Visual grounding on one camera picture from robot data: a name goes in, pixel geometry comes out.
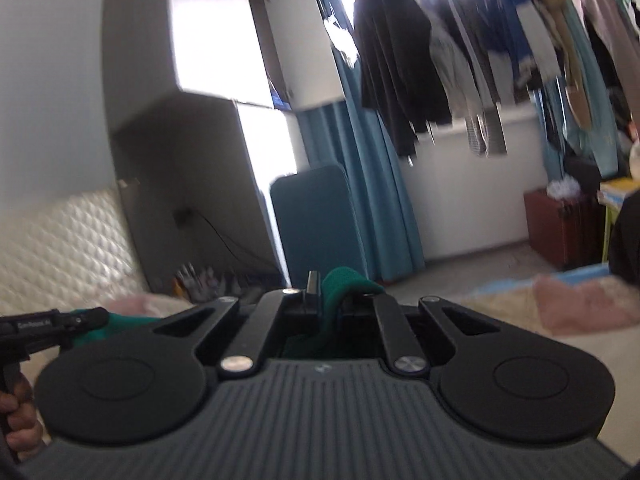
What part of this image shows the group of bottles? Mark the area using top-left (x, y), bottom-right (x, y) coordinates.
top-left (172, 262), bottom-right (251, 301)

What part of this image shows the teal padded board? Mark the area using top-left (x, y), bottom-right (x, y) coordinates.
top-left (270, 162), bottom-right (373, 288)

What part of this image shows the person's left hand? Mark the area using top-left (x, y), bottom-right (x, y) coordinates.
top-left (0, 375), bottom-right (47, 464)

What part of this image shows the blue and white hanging garment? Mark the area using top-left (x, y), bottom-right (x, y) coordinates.
top-left (475, 0), bottom-right (561, 91)

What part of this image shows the green jacket with cream stripes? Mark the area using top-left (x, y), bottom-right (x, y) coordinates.
top-left (70, 266), bottom-right (387, 359)

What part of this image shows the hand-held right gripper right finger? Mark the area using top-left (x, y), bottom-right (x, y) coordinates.
top-left (340, 290), bottom-right (502, 377)

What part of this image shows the black hanging coat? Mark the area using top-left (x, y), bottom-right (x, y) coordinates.
top-left (352, 0), bottom-right (453, 158)

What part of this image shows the striped hanging garment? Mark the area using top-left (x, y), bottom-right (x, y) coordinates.
top-left (465, 105), bottom-right (508, 157)

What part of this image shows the grey hanging garment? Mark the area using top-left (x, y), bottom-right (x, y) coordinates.
top-left (430, 15), bottom-right (496, 131)

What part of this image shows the dark hanging garment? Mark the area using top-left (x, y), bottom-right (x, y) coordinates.
top-left (585, 10), bottom-right (640, 171)

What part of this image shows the white cloth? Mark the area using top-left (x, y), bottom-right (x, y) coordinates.
top-left (546, 177), bottom-right (581, 200)

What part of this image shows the patchwork blanket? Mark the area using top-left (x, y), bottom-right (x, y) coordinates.
top-left (107, 266), bottom-right (640, 466)

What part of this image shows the beige hanging garment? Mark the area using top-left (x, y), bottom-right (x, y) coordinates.
top-left (510, 0), bottom-right (593, 128)

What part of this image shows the white quilted headboard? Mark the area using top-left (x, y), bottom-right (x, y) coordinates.
top-left (0, 182), bottom-right (151, 318)

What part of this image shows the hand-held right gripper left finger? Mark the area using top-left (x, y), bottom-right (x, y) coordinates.
top-left (152, 270), bottom-right (322, 378)

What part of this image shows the yellow book stack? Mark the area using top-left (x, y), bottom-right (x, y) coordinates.
top-left (598, 176), bottom-right (638, 206)

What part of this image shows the black cable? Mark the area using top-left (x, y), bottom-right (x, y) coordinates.
top-left (190, 207), bottom-right (281, 266)

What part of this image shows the black cloth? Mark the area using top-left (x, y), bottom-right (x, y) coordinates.
top-left (607, 194), bottom-right (640, 281)

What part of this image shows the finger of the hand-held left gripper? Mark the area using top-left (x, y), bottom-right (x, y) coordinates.
top-left (59, 307), bottom-right (110, 349)

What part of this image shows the pink hanging garment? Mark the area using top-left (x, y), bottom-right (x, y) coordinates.
top-left (560, 0), bottom-right (631, 71)

